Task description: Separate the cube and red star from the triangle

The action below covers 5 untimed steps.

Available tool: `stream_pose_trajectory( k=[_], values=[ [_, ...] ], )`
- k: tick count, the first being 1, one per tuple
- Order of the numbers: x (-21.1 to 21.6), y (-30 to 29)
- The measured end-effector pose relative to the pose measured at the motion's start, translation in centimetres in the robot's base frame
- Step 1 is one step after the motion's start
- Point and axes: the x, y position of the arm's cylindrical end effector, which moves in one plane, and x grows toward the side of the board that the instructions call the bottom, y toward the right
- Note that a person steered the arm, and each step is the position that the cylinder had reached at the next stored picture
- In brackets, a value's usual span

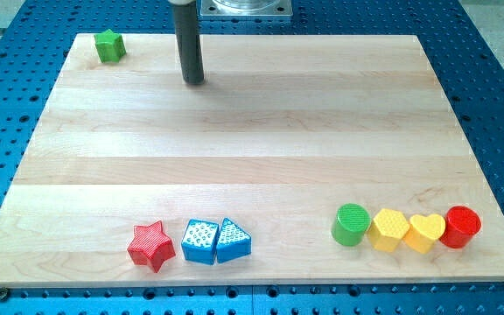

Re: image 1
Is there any red cylinder block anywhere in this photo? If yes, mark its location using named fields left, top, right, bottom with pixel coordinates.
left=439, top=206, right=482, bottom=249

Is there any yellow heart block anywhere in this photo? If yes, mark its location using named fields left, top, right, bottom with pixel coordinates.
left=403, top=213, right=445, bottom=254

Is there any blue triangle block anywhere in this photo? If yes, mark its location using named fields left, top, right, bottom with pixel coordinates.
left=216, top=218, right=252, bottom=263

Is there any white rod collar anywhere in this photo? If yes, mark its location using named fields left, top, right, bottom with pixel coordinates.
left=168, top=0, right=196, bottom=6

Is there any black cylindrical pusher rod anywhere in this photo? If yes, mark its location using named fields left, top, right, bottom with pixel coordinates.
left=171, top=2, right=205, bottom=85

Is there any blue cube block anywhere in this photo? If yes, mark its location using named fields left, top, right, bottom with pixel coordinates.
left=181, top=219, right=220, bottom=265

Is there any silver robot mounting plate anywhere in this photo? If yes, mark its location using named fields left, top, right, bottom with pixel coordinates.
left=197, top=0, right=293, bottom=20

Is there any red star block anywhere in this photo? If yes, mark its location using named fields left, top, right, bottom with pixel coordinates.
left=127, top=220, right=176, bottom=273

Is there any wooden board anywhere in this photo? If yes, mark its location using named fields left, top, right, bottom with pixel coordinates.
left=0, top=34, right=504, bottom=288

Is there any yellow hexagon block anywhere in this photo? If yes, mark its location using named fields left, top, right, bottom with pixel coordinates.
left=367, top=208, right=410, bottom=252

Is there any green cylinder block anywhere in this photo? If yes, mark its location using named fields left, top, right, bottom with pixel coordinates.
left=331, top=203, right=371, bottom=247

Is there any green star block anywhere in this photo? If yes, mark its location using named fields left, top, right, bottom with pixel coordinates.
left=94, top=29, right=126, bottom=63

